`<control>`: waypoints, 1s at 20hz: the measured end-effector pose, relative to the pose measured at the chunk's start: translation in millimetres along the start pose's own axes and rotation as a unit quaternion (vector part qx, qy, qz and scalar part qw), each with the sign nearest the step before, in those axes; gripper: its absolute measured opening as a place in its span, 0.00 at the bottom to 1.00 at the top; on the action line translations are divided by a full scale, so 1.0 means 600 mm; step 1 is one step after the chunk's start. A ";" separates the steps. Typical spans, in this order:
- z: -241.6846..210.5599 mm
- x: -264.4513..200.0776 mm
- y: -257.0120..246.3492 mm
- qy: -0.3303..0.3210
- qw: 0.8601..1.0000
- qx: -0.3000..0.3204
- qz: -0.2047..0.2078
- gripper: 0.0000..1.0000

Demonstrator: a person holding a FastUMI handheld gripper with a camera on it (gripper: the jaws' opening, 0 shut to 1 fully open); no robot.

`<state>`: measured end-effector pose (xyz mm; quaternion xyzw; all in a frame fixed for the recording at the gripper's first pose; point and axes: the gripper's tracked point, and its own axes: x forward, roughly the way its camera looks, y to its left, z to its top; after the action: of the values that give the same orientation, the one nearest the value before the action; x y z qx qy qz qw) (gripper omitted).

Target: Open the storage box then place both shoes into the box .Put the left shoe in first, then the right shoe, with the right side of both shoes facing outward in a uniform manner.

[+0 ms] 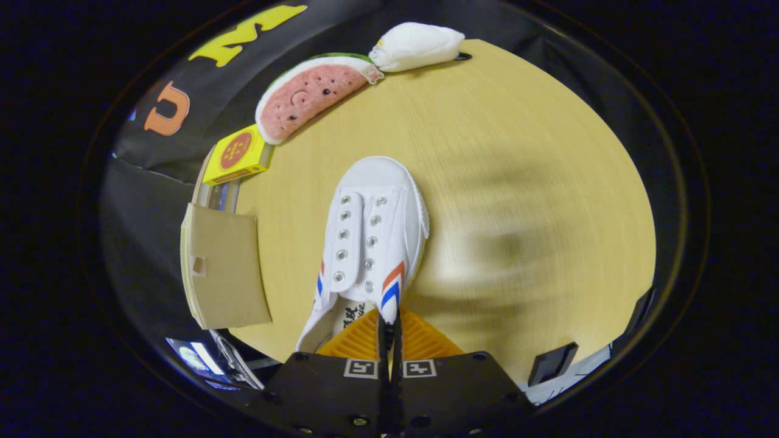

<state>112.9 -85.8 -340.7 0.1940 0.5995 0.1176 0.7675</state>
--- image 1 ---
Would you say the white canvas shoe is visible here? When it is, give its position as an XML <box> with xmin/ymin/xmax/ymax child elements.
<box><xmin>296</xmin><ymin>156</ymin><xmax>430</xmax><ymax>353</ymax></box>

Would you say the lit computer screen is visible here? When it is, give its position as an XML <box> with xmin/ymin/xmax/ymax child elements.
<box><xmin>167</xmin><ymin>338</ymin><xmax>232</xmax><ymax>390</ymax></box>

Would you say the blue book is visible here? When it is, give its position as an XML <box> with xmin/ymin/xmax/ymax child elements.
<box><xmin>207</xmin><ymin>181</ymin><xmax>241</xmax><ymax>212</ymax></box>

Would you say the watermelon slice plush toy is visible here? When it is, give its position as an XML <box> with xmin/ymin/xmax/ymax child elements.
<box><xmin>255</xmin><ymin>53</ymin><xmax>385</xmax><ymax>145</ymax></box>

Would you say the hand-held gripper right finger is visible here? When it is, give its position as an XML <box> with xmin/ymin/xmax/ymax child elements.
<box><xmin>389</xmin><ymin>307</ymin><xmax>537</xmax><ymax>438</ymax></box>

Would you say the yellow book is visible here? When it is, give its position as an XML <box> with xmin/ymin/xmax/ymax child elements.
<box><xmin>202</xmin><ymin>124</ymin><xmax>274</xmax><ymax>186</ymax></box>

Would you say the cream fabric storage box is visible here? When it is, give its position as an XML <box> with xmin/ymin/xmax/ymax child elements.
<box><xmin>181</xmin><ymin>203</ymin><xmax>273</xmax><ymax>330</ymax></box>

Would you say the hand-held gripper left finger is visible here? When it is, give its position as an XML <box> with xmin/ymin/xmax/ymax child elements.
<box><xmin>260</xmin><ymin>310</ymin><xmax>390</xmax><ymax>438</ymax></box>

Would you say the small black box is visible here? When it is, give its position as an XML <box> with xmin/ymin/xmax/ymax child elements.
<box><xmin>528</xmin><ymin>342</ymin><xmax>579</xmax><ymax>387</ymax></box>

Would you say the white plush toy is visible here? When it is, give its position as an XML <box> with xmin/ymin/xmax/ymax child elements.
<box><xmin>369</xmin><ymin>23</ymin><xmax>466</xmax><ymax>73</ymax></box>

